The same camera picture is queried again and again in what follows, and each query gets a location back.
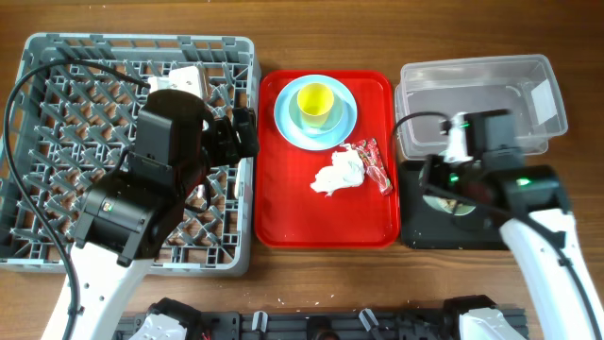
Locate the yellow plastic cup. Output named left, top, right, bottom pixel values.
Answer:
left=296, top=82, right=335, bottom=128

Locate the black waste tray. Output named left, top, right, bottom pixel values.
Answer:
left=398, top=161, right=507, bottom=250

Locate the light blue plate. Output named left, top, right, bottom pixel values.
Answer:
left=274, top=75, right=358, bottom=151

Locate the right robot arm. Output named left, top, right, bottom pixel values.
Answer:
left=420, top=110, right=603, bottom=339

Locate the clear plastic bin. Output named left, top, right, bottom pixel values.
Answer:
left=394, top=55, right=568, bottom=155

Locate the red snack wrapper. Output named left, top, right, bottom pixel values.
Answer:
left=352, top=138, right=393, bottom=196

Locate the white napkin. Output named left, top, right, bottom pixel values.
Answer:
left=310, top=144, right=365, bottom=196

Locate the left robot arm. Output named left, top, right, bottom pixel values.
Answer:
left=42, top=89, right=260, bottom=339

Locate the white plastic spoon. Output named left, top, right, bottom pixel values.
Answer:
left=233, top=160, right=246, bottom=199

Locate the white plastic fork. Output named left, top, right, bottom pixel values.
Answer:
left=196, top=184, right=206, bottom=198

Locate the red plastic tray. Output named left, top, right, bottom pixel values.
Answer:
left=254, top=70, right=400, bottom=248

